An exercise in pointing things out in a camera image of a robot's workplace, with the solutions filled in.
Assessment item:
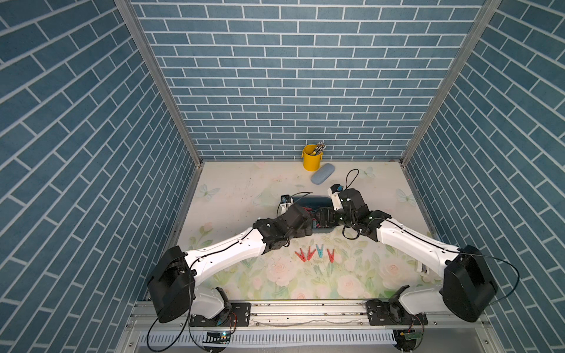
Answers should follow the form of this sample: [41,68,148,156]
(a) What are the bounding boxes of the pens in bucket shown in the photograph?
[310,142,326,156]

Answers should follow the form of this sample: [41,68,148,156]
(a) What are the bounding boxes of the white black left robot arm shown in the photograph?
[147,204,313,324]

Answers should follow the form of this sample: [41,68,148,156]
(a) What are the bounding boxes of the yellow metal bucket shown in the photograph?
[302,144,323,172]

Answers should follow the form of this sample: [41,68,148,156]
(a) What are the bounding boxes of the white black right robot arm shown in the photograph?
[313,186,498,322]

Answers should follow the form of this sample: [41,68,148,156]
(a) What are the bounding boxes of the red clothespin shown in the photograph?
[306,247,317,261]
[295,249,307,262]
[327,249,335,263]

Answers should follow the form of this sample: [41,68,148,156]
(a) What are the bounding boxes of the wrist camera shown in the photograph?
[277,194,293,216]
[328,184,344,211]

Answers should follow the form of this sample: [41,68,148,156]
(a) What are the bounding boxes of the right aluminium corner post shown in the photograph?
[400,0,502,170]

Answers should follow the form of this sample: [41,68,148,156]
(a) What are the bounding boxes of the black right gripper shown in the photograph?
[312,207,355,229]

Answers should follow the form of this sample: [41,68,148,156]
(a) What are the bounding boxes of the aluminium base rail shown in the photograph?
[123,299,491,332]

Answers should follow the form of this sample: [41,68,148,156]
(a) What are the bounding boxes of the grey fabric glasses case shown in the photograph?
[310,163,335,185]

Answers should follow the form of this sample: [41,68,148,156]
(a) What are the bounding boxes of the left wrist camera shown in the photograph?
[277,194,293,216]

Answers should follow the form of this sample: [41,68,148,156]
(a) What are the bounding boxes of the teal clothespin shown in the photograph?
[316,244,324,258]

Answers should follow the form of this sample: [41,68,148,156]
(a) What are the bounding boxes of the aluminium corner post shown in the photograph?
[115,0,202,169]
[400,0,502,170]

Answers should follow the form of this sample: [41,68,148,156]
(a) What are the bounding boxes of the left aluminium corner post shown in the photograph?
[115,0,202,169]

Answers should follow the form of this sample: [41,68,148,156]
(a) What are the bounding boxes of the teal plastic storage box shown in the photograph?
[291,194,339,233]

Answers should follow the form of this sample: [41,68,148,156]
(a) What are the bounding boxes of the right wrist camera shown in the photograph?
[328,184,344,211]

